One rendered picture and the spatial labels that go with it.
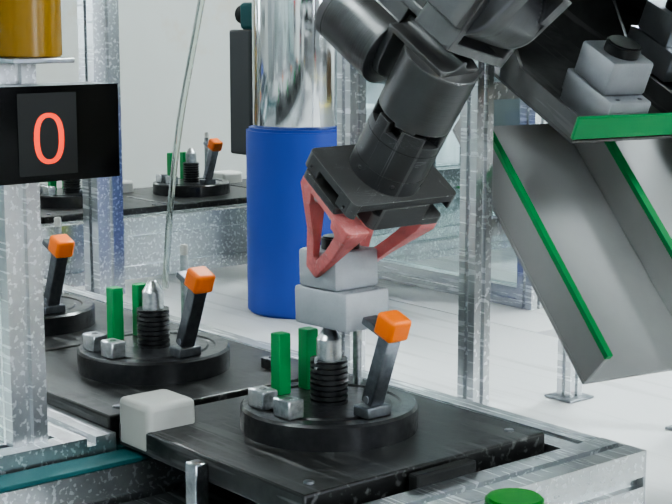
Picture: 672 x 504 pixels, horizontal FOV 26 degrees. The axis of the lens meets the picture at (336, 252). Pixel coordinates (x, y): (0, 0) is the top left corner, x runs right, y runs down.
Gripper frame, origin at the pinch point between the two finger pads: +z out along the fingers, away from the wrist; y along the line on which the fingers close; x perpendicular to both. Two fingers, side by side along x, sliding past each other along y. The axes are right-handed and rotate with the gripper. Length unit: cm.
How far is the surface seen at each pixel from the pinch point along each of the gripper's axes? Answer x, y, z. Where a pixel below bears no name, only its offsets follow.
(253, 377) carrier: -5.8, -3.7, 20.5
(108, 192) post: -83, -43, 70
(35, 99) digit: -15.2, 20.7, -5.0
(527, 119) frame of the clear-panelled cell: -50, -85, 32
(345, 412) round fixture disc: 9.0, 1.9, 7.3
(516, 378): -11, -53, 38
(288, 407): 7.6, 6.8, 6.9
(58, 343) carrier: -24.7, 3.1, 34.1
